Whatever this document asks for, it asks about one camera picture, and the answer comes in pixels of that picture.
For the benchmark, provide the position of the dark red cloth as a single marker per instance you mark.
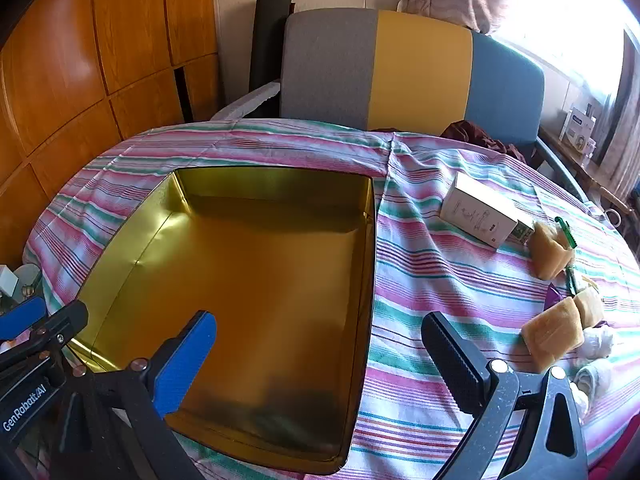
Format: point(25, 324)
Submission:
point(470, 133)

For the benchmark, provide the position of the purple snack packet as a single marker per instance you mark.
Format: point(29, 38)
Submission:
point(553, 296)

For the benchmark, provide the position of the yellow green snack packet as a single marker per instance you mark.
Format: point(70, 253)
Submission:
point(571, 284)

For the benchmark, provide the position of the black rolled mat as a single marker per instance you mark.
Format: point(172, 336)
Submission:
point(268, 41)

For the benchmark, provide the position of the white plastic-wrapped bundle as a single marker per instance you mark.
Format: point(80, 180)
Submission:
point(594, 379)
point(598, 343)

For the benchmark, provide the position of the striped bedsheet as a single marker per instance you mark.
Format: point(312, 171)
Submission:
point(407, 424)

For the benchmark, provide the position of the yellow sponge block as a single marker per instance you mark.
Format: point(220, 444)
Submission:
point(550, 250)
point(552, 333)
point(590, 307)

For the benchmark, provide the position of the wooden wardrobe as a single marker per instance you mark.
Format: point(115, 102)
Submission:
point(79, 76)

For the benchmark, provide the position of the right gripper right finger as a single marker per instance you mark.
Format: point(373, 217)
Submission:
point(549, 443)

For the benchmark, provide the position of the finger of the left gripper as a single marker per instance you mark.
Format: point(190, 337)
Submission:
point(21, 318)
point(50, 335)

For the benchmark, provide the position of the gold tin box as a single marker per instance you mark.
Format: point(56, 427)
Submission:
point(283, 258)

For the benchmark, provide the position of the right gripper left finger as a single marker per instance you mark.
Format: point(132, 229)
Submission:
point(147, 390)

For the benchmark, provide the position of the tricolour armchair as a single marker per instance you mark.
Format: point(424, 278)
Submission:
point(376, 70)

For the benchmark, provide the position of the wooden side table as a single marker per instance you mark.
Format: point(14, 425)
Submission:
point(590, 178)

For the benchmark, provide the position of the white carton box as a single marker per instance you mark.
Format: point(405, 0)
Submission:
point(484, 213)

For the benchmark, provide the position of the white box on table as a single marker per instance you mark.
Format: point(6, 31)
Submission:
point(577, 130)

